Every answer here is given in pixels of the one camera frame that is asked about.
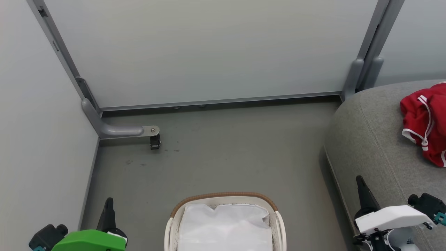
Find grey fabric sofa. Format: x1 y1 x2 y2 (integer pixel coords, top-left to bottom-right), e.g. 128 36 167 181
324 79 446 251

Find white laundry basket tan rim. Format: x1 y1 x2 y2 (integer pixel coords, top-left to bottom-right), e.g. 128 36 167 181
164 191 287 251

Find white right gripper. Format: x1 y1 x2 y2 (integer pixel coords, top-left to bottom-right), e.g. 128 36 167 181
353 175 436 251

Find grey partition post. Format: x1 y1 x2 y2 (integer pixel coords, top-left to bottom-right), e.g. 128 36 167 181
362 0 406 92
26 0 103 117
341 0 390 101

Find white cloth garment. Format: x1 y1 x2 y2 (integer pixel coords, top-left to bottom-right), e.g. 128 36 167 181
178 203 273 251

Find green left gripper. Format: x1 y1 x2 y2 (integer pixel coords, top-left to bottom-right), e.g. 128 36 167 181
51 198 128 251

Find grey partition base rail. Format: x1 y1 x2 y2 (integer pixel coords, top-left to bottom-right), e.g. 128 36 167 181
99 91 343 112

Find red shorts white stripes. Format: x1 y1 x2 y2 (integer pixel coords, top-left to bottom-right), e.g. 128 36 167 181
400 82 446 168

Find grey partition support foot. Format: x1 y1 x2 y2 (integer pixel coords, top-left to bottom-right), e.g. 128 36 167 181
82 98 161 140

